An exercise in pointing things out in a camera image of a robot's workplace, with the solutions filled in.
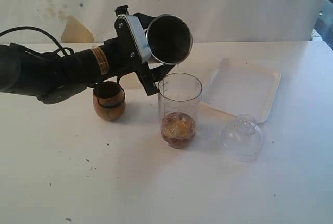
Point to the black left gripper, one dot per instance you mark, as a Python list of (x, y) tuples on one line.
[(122, 62)]

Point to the stainless steel cup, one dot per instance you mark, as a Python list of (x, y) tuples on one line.
[(169, 39)]

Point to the brown wooden cup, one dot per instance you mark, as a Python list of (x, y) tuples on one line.
[(109, 100)]

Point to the gold coin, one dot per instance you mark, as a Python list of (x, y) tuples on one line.
[(179, 129)]

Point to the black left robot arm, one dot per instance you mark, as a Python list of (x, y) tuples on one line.
[(55, 76)]

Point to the clear plastic shaker cup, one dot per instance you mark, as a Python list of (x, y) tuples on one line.
[(178, 100)]

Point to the clear dome shaker lid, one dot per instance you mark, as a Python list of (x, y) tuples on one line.
[(243, 138)]

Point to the white rectangular tray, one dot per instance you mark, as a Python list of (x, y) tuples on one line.
[(241, 87)]

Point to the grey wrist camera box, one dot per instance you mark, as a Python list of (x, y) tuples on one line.
[(137, 36)]

